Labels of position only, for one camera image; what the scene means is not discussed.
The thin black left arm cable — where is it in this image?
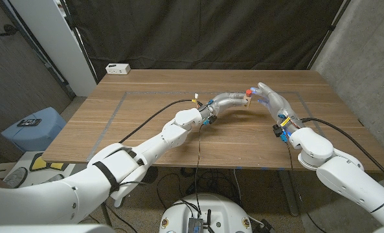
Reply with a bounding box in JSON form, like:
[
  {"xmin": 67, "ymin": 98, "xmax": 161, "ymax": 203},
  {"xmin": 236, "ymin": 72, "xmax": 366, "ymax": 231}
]
[{"xmin": 117, "ymin": 124, "xmax": 205, "ymax": 217}]

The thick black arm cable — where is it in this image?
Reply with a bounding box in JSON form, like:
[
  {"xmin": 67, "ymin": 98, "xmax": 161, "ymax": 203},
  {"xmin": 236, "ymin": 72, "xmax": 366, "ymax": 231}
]
[
  {"xmin": 119, "ymin": 99, "xmax": 201, "ymax": 144},
  {"xmin": 300, "ymin": 117, "xmax": 384, "ymax": 188}
]

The white power outlet box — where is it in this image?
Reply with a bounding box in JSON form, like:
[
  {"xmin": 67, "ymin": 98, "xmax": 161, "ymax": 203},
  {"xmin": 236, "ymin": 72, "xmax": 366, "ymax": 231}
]
[{"xmin": 105, "ymin": 63, "xmax": 131, "ymax": 75}]

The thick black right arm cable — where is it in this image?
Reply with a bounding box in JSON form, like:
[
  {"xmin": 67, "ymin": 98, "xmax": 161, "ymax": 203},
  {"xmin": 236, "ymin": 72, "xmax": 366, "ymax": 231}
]
[{"xmin": 300, "ymin": 117, "xmax": 384, "ymax": 188}]

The grey table leg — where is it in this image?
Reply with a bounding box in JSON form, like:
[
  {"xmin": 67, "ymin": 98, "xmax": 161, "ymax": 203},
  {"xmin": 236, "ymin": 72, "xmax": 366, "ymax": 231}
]
[{"xmin": 277, "ymin": 170, "xmax": 300, "ymax": 217}]

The black floor cable tangle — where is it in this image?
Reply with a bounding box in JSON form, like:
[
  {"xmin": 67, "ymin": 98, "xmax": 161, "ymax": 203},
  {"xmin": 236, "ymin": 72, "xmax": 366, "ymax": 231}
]
[{"xmin": 155, "ymin": 166, "xmax": 244, "ymax": 208}]

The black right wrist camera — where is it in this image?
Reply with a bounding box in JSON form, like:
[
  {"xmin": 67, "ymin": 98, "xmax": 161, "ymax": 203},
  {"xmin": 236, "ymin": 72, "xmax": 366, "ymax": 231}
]
[{"xmin": 272, "ymin": 124, "xmax": 284, "ymax": 139}]

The black door handle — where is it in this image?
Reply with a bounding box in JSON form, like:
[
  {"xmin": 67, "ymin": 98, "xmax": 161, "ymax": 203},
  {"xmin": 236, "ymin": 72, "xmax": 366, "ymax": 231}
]
[{"xmin": 0, "ymin": 24, "xmax": 19, "ymax": 37}]

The blue padded stool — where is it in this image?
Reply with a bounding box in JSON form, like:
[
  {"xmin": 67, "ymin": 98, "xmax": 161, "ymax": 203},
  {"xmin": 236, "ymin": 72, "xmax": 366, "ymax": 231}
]
[{"xmin": 0, "ymin": 107, "xmax": 67, "ymax": 153}]

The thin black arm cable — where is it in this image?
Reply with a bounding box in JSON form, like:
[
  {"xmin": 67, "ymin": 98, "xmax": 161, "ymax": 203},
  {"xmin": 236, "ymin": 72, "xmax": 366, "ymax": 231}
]
[
  {"xmin": 284, "ymin": 139, "xmax": 328, "ymax": 233},
  {"xmin": 117, "ymin": 124, "xmax": 205, "ymax": 217}
]

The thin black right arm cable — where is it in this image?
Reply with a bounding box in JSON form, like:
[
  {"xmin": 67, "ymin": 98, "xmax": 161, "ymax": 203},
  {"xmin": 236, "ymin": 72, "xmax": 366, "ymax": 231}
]
[{"xmin": 284, "ymin": 139, "xmax": 328, "ymax": 233}]

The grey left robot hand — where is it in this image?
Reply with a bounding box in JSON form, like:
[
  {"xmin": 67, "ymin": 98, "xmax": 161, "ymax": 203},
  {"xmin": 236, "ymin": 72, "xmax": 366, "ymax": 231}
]
[{"xmin": 200, "ymin": 92, "xmax": 249, "ymax": 119}]

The grey electronics module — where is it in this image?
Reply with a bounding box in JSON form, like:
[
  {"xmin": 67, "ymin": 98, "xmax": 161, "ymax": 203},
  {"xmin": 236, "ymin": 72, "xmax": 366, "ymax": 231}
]
[{"xmin": 187, "ymin": 217, "xmax": 205, "ymax": 233}]

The white pillar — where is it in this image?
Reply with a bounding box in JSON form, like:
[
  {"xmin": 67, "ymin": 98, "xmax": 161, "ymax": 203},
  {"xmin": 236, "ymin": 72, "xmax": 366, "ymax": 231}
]
[{"xmin": 8, "ymin": 0, "xmax": 97, "ymax": 97}]

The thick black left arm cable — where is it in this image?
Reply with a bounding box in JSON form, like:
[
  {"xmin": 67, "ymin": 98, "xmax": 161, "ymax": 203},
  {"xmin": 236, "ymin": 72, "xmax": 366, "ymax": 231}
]
[{"xmin": 119, "ymin": 99, "xmax": 201, "ymax": 144}]

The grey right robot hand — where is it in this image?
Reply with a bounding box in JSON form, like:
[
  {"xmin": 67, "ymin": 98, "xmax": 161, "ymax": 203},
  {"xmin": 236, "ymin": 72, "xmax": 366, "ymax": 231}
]
[{"xmin": 250, "ymin": 82, "xmax": 305, "ymax": 131}]

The grey sneaker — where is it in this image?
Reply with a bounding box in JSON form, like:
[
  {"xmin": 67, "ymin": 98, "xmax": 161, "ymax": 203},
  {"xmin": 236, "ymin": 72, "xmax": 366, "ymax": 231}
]
[{"xmin": 45, "ymin": 173, "xmax": 65, "ymax": 184}]

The black wall rail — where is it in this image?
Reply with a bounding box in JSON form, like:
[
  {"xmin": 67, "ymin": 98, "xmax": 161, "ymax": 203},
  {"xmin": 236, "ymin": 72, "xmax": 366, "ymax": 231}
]
[{"xmin": 0, "ymin": 0, "xmax": 76, "ymax": 98}]

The black backdrop curtain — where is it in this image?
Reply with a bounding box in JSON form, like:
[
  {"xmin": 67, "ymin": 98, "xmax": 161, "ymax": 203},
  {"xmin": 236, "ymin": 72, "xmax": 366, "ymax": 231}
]
[{"xmin": 63, "ymin": 0, "xmax": 344, "ymax": 80}]

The round black floor fan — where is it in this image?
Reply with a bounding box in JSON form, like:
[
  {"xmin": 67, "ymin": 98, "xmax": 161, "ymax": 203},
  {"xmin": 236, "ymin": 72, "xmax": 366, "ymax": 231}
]
[{"xmin": 144, "ymin": 166, "xmax": 159, "ymax": 185}]

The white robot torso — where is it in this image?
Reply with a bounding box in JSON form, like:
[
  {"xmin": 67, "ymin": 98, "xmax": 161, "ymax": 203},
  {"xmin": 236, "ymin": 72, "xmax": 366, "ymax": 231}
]
[{"xmin": 158, "ymin": 193, "xmax": 253, "ymax": 233}]

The black backdrop stand pole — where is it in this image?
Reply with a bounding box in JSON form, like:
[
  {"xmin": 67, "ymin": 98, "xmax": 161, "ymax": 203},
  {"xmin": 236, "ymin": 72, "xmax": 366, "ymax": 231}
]
[
  {"xmin": 306, "ymin": 0, "xmax": 353, "ymax": 71},
  {"xmin": 58, "ymin": 0, "xmax": 99, "ymax": 84}
]

